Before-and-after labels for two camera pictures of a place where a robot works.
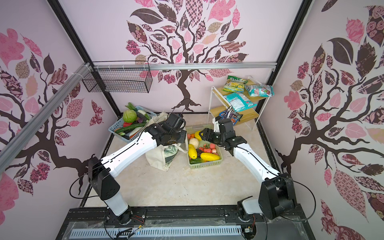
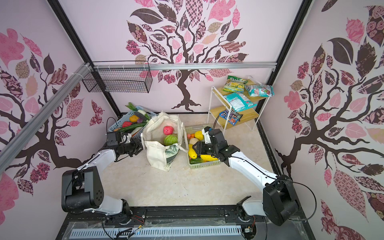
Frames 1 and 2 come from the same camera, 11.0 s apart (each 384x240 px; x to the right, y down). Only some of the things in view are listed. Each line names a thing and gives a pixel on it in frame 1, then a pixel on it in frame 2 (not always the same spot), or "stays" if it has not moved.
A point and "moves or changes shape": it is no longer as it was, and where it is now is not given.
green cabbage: (129, 116) moves or changes shape
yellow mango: (192, 151) stays
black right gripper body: (215, 137) → (207, 149)
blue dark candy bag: (233, 115) stays
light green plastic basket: (191, 129) stays
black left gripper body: (178, 136) → (131, 148)
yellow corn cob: (208, 156) stays
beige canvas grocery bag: (162, 156) stays
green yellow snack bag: (234, 84) stays
